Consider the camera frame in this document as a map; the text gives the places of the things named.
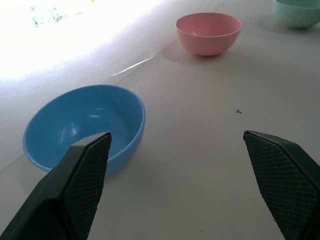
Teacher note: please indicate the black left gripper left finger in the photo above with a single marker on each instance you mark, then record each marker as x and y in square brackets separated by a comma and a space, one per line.
[72, 190]

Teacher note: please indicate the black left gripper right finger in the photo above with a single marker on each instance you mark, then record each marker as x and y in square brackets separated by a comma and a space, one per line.
[287, 175]

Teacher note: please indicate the blue plastic bowl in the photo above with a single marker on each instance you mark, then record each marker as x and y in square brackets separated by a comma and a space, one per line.
[75, 120]

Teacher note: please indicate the clear tape strip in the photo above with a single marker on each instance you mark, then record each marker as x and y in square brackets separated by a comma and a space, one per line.
[136, 65]

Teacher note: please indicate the green plastic bowl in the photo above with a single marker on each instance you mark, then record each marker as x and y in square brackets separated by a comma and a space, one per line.
[297, 15]

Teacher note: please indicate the pink plastic bowl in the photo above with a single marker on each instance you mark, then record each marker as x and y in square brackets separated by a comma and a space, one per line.
[207, 32]

